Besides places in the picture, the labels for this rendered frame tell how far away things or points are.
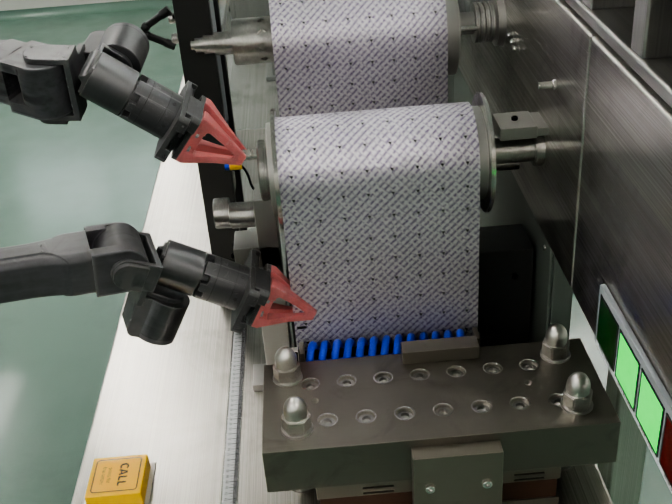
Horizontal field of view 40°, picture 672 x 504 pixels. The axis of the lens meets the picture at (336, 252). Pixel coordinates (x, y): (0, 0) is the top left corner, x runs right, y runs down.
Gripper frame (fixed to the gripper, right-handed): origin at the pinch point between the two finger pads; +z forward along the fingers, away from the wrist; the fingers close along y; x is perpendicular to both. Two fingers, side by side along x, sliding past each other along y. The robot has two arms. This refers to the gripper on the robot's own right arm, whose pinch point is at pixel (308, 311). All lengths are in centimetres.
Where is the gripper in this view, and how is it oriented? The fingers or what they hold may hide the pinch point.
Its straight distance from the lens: 116.6
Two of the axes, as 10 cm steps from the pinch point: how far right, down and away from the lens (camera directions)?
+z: 9.1, 3.3, 2.6
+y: 0.6, 5.1, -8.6
